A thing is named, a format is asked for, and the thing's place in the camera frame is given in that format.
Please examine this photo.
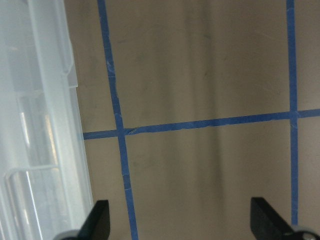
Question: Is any clear ribbed box lid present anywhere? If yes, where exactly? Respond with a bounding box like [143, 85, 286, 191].
[0, 0, 93, 240]

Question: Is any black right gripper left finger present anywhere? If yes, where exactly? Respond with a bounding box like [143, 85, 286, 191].
[75, 200, 110, 240]

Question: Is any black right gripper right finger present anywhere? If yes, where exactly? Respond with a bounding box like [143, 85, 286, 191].
[250, 197, 298, 240]

